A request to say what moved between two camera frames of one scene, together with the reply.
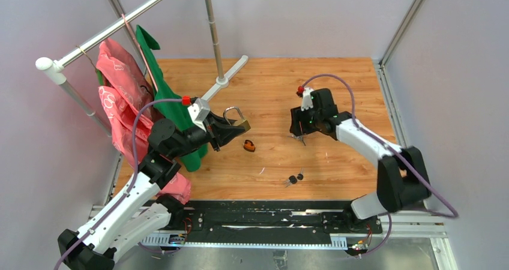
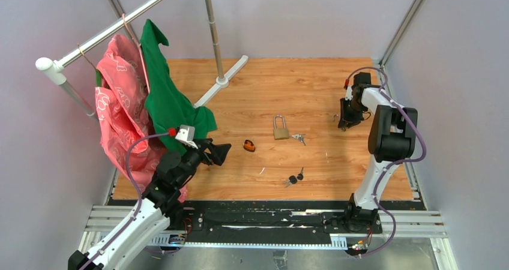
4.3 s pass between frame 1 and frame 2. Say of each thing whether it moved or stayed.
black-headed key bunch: stayed
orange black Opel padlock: stayed
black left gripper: moved
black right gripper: moved
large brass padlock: moved
